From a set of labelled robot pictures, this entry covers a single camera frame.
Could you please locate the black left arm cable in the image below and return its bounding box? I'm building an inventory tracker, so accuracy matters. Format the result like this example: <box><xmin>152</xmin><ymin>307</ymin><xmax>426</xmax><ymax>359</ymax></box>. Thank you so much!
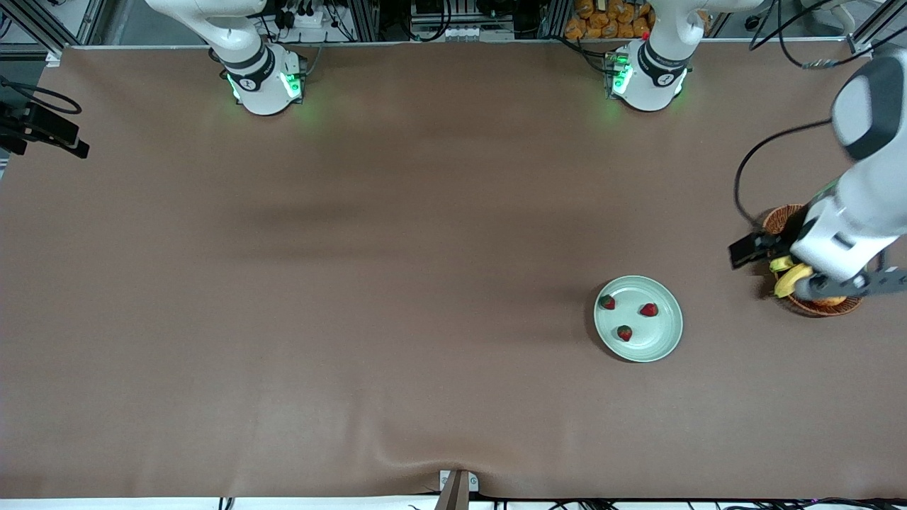
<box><xmin>734</xmin><ymin>0</ymin><xmax>879</xmax><ymax>231</ymax></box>

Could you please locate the light green round plate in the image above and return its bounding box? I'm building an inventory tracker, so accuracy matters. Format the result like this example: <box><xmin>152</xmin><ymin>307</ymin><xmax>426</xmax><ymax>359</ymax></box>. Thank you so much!
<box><xmin>594</xmin><ymin>276</ymin><xmax>684</xmax><ymax>363</ymax></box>

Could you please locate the brown wicker basket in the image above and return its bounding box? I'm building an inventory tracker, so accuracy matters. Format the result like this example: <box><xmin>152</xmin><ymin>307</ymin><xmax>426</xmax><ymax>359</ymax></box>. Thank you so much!
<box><xmin>762</xmin><ymin>204</ymin><xmax>865</xmax><ymax>317</ymax></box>

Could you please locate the aluminium frame profile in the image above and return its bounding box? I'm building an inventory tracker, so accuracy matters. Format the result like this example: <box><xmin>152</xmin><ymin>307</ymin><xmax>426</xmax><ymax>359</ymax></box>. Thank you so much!
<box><xmin>847</xmin><ymin>0</ymin><xmax>907</xmax><ymax>57</ymax></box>
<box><xmin>351</xmin><ymin>0</ymin><xmax>381</xmax><ymax>41</ymax></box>

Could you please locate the bag of orange bread rolls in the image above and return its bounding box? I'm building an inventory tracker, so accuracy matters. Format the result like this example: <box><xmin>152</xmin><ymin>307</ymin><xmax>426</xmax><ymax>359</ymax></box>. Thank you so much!
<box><xmin>564</xmin><ymin>0</ymin><xmax>656</xmax><ymax>40</ymax></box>

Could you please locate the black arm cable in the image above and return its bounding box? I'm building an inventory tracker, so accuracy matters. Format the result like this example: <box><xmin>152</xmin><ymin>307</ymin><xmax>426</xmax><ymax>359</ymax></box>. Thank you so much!
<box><xmin>0</xmin><ymin>75</ymin><xmax>83</xmax><ymax>115</ymax></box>
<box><xmin>734</xmin><ymin>0</ymin><xmax>879</xmax><ymax>231</ymax></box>

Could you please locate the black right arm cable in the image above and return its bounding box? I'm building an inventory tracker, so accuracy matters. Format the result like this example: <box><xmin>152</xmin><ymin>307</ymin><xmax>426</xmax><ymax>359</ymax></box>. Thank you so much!
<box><xmin>0</xmin><ymin>75</ymin><xmax>83</xmax><ymax>115</ymax></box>

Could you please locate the brown table cloth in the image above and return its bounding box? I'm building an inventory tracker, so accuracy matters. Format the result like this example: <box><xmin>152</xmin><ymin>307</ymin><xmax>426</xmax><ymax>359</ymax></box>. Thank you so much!
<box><xmin>0</xmin><ymin>39</ymin><xmax>907</xmax><ymax>500</ymax></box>

